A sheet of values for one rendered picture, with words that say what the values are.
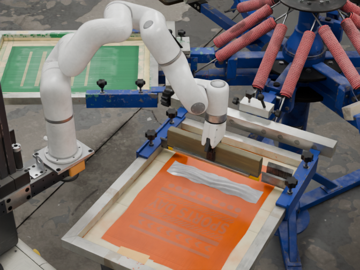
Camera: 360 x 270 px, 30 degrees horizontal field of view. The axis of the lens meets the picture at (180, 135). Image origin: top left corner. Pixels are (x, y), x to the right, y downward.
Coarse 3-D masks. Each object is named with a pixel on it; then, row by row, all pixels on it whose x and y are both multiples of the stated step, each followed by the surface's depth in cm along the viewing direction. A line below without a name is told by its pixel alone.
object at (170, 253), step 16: (224, 176) 247; (240, 176) 247; (208, 192) 240; (256, 208) 233; (240, 224) 227; (224, 240) 221; (240, 240) 221; (160, 256) 215; (176, 256) 215; (192, 256) 215; (224, 256) 216
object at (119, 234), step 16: (176, 160) 254; (192, 160) 254; (160, 176) 246; (176, 176) 246; (144, 192) 239; (128, 208) 233; (112, 224) 226; (128, 224) 226; (112, 240) 221; (128, 240) 221; (144, 240) 221
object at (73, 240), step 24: (192, 120) 269; (240, 144) 259; (264, 144) 257; (144, 168) 249; (120, 192) 236; (96, 216) 226; (72, 240) 216; (264, 240) 216; (120, 264) 208; (240, 264) 208
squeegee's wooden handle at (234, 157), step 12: (168, 132) 239; (180, 132) 237; (168, 144) 242; (180, 144) 239; (192, 144) 236; (204, 156) 237; (216, 156) 234; (228, 156) 231; (240, 156) 228; (252, 156) 227; (240, 168) 231; (252, 168) 229
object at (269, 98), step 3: (264, 93) 275; (267, 93) 275; (264, 96) 273; (267, 96) 274; (270, 96) 274; (273, 96) 274; (264, 99) 272; (267, 99) 272; (270, 99) 272; (273, 99) 272; (270, 102) 270; (273, 102) 273; (252, 114) 264; (261, 117) 264; (264, 117) 268
